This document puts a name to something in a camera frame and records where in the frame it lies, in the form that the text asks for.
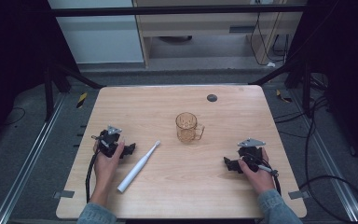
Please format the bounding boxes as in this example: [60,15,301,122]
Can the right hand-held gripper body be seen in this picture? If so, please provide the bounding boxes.
[236,137,267,173]

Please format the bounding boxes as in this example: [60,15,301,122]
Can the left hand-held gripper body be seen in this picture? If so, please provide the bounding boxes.
[90,124,129,159]

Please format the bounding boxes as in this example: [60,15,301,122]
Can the white electric toothbrush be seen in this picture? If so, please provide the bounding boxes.
[117,139,162,194]

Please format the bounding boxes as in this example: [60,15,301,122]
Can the clear amber plastic cup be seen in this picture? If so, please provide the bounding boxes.
[175,112,206,144]

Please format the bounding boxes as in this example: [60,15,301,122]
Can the person's left hand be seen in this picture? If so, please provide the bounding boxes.
[92,141,126,189]

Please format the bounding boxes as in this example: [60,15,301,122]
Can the person's right hand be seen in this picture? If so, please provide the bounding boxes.
[237,147,276,196]

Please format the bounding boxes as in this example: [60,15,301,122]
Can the yellow black tape strip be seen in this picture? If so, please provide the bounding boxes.
[275,89,293,104]
[76,91,89,109]

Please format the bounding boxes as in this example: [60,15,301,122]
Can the black metal stand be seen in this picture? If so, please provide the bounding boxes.
[248,55,313,119]
[42,61,106,123]

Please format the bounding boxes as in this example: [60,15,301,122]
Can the white cabinet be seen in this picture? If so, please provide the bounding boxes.
[47,0,145,65]

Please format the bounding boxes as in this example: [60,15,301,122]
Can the light wooden desk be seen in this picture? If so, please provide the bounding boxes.
[131,0,308,69]

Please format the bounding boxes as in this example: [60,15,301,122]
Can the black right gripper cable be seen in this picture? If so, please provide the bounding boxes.
[250,154,282,197]

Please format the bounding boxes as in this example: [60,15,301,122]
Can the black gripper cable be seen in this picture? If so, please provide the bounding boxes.
[85,148,103,203]
[250,154,282,197]

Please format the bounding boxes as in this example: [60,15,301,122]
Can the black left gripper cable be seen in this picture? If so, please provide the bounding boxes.
[85,148,103,203]

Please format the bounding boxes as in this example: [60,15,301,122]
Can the black floor cable loop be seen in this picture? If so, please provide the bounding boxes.
[272,73,358,224]

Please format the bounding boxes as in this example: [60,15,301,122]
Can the grey table bracket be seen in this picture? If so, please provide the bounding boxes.
[287,189,310,201]
[52,189,76,200]

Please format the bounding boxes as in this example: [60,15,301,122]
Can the aluminium floor rail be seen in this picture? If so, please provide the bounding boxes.
[0,92,67,224]
[288,89,358,224]

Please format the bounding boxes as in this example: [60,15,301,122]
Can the thin black floor cable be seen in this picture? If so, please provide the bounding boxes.
[2,106,27,127]

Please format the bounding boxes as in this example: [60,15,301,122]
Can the black hanging desk cables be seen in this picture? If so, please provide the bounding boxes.
[249,12,291,67]

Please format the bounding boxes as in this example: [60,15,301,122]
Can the black horizontal frame bar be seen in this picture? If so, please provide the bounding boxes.
[50,4,308,18]

